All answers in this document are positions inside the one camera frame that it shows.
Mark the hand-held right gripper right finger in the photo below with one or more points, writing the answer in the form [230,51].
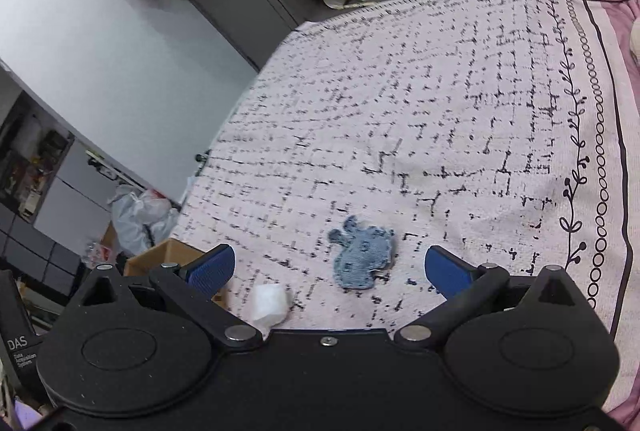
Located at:
[446,270]

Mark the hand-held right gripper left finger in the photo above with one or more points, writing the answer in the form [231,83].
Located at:
[210,268]

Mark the brown cardboard box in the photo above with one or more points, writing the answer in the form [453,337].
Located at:
[160,256]

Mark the white soft sponge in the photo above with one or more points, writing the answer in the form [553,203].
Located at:
[269,306]

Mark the blue denim patch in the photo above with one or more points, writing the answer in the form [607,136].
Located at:
[362,256]

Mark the white plastic bag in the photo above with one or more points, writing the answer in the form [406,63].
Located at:
[160,211]

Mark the grey plastic bag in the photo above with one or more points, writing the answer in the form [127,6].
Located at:
[127,226]

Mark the pack of drink bottles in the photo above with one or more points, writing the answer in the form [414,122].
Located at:
[97,253]

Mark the white black printed blanket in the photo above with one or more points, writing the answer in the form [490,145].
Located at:
[425,111]

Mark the white wall cabinets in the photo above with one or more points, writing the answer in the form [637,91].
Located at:
[50,211]

